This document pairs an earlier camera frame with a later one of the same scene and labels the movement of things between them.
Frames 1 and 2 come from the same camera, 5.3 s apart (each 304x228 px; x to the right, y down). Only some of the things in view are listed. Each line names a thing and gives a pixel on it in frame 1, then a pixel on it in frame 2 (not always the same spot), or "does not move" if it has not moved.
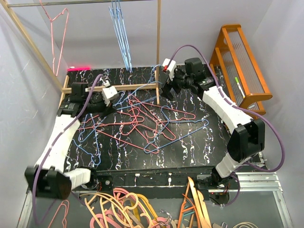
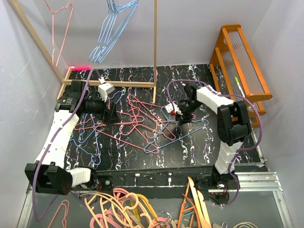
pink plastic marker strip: x=79 y=69 does not move
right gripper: x=175 y=72 -> x=181 y=117
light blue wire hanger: x=118 y=24 -> x=106 y=28
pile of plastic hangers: x=119 y=208 does not move
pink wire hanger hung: x=52 y=19 -> x=52 y=30
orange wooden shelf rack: x=235 y=71 does not move
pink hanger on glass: x=66 y=203 does not move
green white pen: x=239 y=87 does not move
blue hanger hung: x=118 y=21 -> x=121 y=19
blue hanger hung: x=116 y=14 -> x=116 y=21
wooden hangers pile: x=194 y=213 does not move
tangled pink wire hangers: x=138 y=126 does not move
